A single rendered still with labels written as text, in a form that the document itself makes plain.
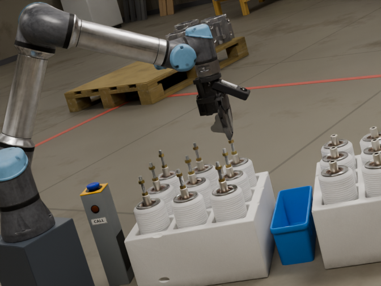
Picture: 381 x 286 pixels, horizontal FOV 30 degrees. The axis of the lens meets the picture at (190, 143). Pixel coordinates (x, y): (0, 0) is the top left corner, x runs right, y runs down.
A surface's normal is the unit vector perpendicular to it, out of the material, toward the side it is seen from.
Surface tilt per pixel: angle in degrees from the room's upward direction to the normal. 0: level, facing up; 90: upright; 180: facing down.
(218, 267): 90
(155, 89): 90
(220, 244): 90
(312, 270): 0
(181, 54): 90
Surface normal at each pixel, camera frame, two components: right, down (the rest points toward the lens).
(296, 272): -0.26, -0.93
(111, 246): -0.21, 0.31
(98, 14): 0.79, -0.05
